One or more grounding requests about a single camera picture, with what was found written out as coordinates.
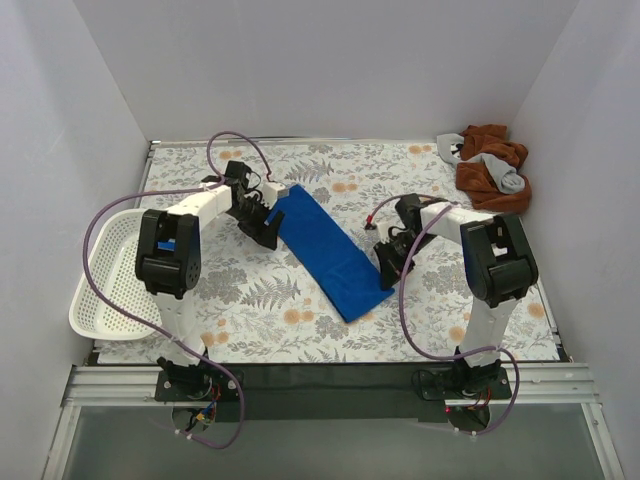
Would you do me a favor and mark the blue towel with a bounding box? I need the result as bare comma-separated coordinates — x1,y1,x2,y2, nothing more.
156,241,175,251
275,185,395,323

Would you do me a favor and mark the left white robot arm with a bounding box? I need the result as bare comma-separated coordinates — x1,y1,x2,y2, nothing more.
135,161,289,400

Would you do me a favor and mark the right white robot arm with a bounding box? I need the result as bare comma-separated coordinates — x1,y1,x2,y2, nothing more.
365,193,539,399

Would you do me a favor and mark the floral table mat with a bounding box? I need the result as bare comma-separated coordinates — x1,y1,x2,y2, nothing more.
97,139,561,365

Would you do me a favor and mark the brown towel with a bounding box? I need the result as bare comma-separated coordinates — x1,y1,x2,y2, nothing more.
453,124,532,214

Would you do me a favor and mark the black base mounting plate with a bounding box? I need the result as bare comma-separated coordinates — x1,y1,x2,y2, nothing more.
154,362,513,429

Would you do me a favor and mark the grey cloth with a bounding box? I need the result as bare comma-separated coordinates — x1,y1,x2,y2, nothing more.
436,133,525,194

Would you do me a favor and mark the white perforated plastic basket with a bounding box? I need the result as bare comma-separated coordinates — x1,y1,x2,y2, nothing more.
69,209,161,341

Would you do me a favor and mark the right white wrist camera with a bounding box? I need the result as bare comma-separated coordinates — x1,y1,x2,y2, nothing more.
365,215,392,244

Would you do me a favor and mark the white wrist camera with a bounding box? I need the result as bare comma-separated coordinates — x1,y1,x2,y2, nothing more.
365,215,392,244
261,181,289,206

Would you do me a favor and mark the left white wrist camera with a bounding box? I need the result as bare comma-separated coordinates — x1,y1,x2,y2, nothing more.
261,181,289,206

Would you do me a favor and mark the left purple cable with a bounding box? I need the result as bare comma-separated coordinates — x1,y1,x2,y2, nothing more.
82,130,275,449

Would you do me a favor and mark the purple cable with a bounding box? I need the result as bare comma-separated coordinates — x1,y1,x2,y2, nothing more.
364,194,521,437
82,130,275,449

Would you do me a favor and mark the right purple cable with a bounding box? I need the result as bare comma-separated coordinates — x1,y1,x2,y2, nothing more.
364,194,521,437

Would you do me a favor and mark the aluminium frame rail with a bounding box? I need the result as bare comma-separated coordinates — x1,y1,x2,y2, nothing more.
63,362,602,406

